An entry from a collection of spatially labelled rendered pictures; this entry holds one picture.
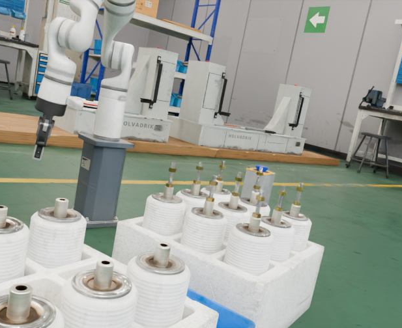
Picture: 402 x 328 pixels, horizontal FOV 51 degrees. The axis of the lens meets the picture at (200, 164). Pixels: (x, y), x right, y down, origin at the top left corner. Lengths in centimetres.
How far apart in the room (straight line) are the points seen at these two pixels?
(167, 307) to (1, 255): 26
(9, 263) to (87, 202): 80
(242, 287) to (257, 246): 9
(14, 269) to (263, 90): 707
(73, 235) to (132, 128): 253
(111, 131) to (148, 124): 188
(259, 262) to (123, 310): 41
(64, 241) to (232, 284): 34
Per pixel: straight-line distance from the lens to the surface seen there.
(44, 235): 78
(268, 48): 775
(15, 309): 49
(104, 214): 152
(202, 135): 369
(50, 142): 294
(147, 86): 346
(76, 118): 307
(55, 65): 112
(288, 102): 471
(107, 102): 146
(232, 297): 89
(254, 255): 89
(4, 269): 72
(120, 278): 59
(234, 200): 106
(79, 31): 111
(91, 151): 147
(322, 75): 694
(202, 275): 91
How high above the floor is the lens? 51
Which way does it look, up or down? 9 degrees down
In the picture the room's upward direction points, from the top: 11 degrees clockwise
